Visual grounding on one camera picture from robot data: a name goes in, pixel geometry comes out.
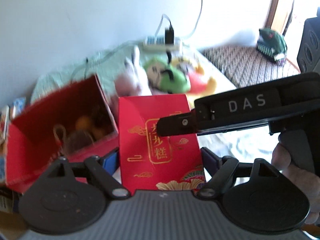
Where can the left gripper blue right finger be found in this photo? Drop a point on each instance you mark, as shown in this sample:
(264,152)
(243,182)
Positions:
(211,162)

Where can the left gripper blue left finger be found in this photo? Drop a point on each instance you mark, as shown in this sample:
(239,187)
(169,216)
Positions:
(110,162)

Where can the red gift box gold print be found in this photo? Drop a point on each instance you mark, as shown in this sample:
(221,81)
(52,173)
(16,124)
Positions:
(151,162)

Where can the orange fruit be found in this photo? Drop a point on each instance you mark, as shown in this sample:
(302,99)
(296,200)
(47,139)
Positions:
(84,123)

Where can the printed adhesive tape roll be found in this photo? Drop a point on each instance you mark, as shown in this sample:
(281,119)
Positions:
(77,140)

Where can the brown leather strap red ribbon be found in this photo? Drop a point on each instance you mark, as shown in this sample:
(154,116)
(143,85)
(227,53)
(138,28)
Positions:
(60,136)

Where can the person's right hand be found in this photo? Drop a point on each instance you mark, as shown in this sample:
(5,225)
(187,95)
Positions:
(307,182)

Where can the black speaker box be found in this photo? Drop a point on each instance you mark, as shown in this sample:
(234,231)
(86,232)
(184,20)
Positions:
(309,51)

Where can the red cardboard storage box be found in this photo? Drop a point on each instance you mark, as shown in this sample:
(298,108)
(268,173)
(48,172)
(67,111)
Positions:
(73,122)

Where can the brown patterned cushion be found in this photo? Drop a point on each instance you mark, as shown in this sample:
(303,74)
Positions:
(245,66)

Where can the green crocodile plush toy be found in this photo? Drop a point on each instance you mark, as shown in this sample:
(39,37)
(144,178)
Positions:
(272,46)

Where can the pink plush bunny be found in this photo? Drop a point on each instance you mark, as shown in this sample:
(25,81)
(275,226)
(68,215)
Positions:
(133,81)

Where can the mint green bear bedsheet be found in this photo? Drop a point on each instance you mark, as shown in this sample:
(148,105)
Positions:
(106,64)

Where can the white blue power strip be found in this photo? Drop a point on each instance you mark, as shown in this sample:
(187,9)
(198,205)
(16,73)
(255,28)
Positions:
(157,43)

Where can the black power adapter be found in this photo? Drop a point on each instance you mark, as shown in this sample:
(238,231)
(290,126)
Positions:
(169,36)

